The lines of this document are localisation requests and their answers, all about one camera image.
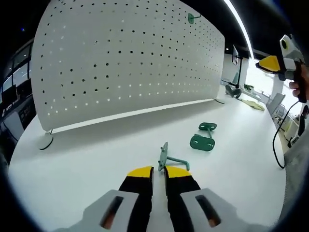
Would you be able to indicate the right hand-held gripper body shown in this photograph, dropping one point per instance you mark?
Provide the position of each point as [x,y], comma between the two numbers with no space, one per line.
[289,48]

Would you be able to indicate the green hook assembly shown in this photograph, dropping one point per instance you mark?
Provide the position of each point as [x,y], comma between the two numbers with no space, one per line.
[201,143]
[207,126]

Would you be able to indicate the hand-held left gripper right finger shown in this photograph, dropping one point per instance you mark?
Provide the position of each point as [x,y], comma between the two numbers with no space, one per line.
[183,205]

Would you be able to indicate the person's white shirt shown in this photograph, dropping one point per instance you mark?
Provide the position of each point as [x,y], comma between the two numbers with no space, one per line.
[297,169]

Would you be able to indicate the person's right hand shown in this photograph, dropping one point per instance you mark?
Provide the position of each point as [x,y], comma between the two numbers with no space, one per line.
[293,88]

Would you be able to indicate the small potted plant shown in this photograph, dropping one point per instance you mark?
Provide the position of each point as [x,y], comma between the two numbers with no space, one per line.
[248,86]

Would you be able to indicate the monitor on black stand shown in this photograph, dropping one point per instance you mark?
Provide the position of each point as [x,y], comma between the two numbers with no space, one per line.
[235,55]

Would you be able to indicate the white pegboard mounting plate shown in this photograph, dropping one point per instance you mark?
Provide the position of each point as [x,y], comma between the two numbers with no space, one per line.
[120,72]

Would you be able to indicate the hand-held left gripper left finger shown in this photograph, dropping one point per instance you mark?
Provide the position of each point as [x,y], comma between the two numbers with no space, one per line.
[135,205]

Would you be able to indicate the dark grey curved object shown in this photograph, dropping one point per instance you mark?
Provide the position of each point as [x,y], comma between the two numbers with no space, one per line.
[231,91]

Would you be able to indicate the ceiling light strip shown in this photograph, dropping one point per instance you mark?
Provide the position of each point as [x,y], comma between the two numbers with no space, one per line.
[228,2]

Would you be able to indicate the black equipment cabinet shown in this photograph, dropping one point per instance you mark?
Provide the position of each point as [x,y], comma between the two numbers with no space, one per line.
[14,116]

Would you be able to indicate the yellow-green cloth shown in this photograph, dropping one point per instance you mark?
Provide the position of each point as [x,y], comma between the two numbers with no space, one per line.
[253,104]

